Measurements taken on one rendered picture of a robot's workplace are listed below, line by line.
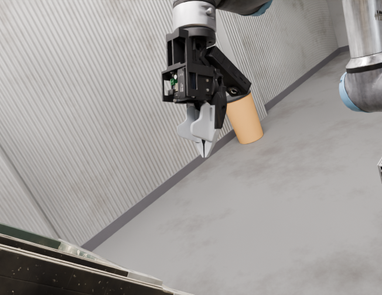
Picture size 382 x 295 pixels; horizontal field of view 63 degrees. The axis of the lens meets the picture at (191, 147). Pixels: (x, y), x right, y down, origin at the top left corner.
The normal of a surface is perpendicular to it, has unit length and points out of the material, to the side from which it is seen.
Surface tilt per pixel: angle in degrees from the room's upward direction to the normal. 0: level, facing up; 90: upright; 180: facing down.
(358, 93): 82
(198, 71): 90
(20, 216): 90
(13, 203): 90
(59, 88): 90
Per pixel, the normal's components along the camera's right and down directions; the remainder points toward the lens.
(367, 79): -0.65, 0.36
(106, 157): 0.65, -0.03
